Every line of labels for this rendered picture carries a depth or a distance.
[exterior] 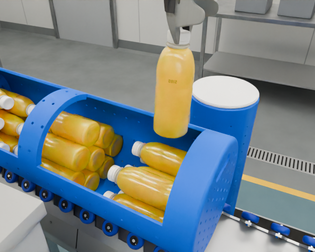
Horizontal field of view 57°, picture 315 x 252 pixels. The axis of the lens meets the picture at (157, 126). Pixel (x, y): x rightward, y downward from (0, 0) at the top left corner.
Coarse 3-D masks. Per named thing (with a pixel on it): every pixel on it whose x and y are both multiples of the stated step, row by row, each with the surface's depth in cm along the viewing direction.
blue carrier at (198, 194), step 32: (32, 96) 104; (64, 96) 74; (96, 96) 77; (32, 128) 69; (128, 128) 87; (192, 128) 66; (0, 160) 77; (32, 160) 69; (128, 160) 89; (192, 160) 55; (224, 160) 58; (64, 192) 68; (96, 192) 62; (192, 192) 52; (224, 192) 70; (128, 224) 61; (160, 224) 56; (192, 224) 52
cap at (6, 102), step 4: (4, 96) 88; (8, 96) 88; (0, 100) 87; (4, 100) 87; (8, 100) 88; (12, 100) 89; (0, 104) 87; (4, 104) 87; (8, 104) 88; (12, 104) 89; (4, 108) 88; (8, 108) 88
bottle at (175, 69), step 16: (176, 48) 49; (160, 64) 50; (176, 64) 48; (192, 64) 50; (160, 80) 51; (176, 80) 49; (192, 80) 51; (160, 96) 52; (176, 96) 51; (160, 112) 53; (176, 112) 52; (160, 128) 55; (176, 128) 54
